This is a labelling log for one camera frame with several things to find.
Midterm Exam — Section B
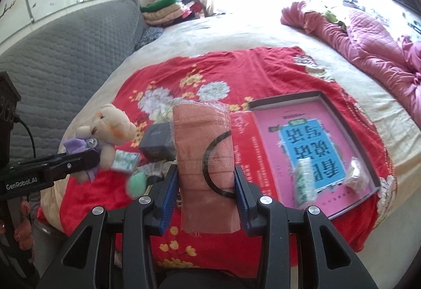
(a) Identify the green print tissue pack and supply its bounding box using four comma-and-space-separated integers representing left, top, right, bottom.
293, 157, 318, 207
112, 149, 141, 174

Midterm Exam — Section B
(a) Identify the grey quilted headboard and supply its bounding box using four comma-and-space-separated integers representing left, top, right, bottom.
0, 0, 147, 158

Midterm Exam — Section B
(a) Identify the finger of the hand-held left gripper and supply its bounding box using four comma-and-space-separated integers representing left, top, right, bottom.
43, 149, 101, 182

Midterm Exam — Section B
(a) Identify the beige plush toy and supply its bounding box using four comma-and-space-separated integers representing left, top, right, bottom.
59, 103, 138, 183

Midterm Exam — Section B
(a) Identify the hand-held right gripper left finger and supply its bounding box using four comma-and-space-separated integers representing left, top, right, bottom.
36, 164, 180, 289

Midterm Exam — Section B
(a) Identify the stack of folded clothes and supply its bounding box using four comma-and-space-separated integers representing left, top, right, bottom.
140, 0, 206, 26

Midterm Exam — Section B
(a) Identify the cream bed sheet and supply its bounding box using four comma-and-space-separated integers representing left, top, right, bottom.
39, 0, 421, 245

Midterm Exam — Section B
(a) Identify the mint green puff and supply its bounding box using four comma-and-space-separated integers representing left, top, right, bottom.
127, 166, 155, 201

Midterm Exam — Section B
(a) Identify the green cloth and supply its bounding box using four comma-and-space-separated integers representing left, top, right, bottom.
320, 6, 346, 26

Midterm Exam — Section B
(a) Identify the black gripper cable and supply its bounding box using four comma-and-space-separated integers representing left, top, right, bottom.
15, 114, 37, 160

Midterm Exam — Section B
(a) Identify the dark patterned pillow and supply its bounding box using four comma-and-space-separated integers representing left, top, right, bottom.
134, 25, 164, 52

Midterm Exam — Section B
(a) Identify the red floral blanket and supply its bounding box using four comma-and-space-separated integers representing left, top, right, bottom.
36, 47, 395, 278

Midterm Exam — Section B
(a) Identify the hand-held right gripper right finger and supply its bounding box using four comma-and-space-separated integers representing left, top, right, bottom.
233, 166, 379, 289

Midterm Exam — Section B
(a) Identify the black elastic hair band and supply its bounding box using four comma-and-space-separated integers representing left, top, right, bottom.
203, 132, 237, 199

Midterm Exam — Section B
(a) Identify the pink quilt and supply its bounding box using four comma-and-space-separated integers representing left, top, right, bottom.
280, 0, 421, 128

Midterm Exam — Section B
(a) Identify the dark blue box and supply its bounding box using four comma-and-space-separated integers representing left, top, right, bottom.
138, 122, 176, 163

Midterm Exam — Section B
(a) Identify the red gift box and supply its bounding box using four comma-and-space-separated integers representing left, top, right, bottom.
230, 91, 383, 221

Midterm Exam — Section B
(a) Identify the pink face mask pack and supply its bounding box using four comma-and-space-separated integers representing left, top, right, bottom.
172, 99, 240, 237

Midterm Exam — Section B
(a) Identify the clear plastic packet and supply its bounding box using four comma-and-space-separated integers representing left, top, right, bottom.
342, 157, 369, 194

